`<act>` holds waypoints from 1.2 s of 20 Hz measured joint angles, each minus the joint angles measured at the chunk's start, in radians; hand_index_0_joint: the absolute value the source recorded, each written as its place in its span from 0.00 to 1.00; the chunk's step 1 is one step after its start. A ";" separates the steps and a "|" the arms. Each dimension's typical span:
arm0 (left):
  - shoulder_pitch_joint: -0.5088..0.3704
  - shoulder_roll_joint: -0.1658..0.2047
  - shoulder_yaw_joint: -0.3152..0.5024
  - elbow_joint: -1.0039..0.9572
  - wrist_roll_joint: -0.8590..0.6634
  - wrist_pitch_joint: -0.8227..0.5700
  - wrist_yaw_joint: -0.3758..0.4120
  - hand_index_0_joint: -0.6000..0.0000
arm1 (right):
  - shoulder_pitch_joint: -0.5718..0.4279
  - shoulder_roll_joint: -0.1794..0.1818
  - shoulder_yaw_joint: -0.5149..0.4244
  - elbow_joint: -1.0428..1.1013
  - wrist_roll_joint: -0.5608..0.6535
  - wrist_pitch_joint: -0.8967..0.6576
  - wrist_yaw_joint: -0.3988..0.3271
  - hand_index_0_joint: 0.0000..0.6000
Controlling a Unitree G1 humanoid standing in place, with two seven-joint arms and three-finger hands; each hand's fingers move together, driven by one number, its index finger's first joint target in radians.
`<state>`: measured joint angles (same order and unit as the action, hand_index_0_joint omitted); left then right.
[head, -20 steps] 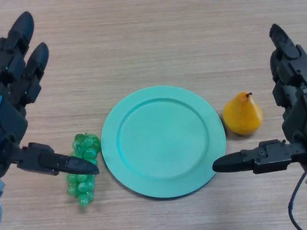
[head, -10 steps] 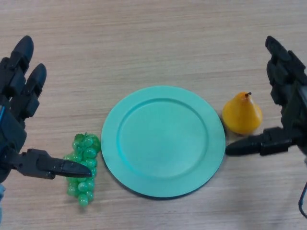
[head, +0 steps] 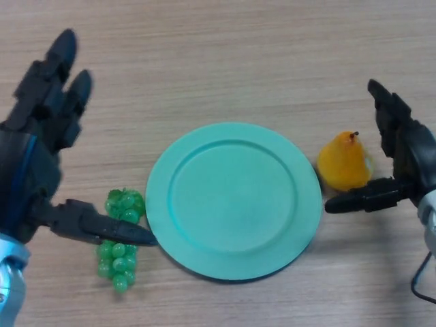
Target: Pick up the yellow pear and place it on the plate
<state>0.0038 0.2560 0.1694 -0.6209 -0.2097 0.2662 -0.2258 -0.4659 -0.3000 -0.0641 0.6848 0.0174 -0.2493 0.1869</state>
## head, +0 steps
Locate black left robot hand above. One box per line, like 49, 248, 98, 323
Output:
0, 29, 159, 247

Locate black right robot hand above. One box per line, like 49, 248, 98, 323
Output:
324, 78, 436, 215

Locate yellow pear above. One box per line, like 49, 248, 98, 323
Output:
317, 130, 375, 192

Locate green round plate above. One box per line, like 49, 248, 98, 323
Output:
145, 121, 323, 283

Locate green grape bunch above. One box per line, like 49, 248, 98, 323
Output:
95, 187, 146, 294

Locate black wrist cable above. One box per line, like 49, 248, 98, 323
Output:
411, 251, 436, 305

